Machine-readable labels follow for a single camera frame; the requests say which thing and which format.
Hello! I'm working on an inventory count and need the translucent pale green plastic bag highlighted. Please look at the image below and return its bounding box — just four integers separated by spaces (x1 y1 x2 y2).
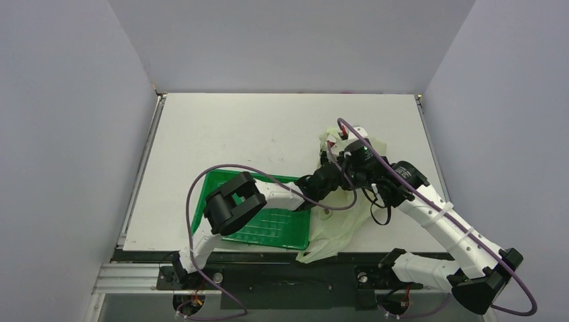
295 127 387 264

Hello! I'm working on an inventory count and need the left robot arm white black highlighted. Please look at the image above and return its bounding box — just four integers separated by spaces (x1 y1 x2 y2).
172 165 353 288

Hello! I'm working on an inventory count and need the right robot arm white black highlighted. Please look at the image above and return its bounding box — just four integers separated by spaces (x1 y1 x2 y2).
340 140 523 315

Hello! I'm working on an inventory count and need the green plastic tray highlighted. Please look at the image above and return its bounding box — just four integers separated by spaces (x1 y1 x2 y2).
191 169 311 251

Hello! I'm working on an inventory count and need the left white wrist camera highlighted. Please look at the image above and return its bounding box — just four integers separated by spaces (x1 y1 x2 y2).
326 140 346 156

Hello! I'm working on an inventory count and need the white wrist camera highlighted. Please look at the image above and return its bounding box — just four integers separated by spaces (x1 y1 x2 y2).
326 140 346 156
339 125 368 142

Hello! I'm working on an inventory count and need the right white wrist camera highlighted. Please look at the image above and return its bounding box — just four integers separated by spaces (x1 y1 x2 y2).
339 125 368 142

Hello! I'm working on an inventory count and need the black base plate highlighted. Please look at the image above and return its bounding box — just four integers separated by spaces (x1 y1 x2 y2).
111 251 450 311

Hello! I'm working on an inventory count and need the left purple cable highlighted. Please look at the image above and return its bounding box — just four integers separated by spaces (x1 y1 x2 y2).
175 141 358 321

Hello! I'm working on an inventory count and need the purple cable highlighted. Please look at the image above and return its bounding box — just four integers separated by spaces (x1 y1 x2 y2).
337 117 538 317
175 141 358 321

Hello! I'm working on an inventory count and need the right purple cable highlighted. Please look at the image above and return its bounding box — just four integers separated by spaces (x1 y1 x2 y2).
337 117 538 317

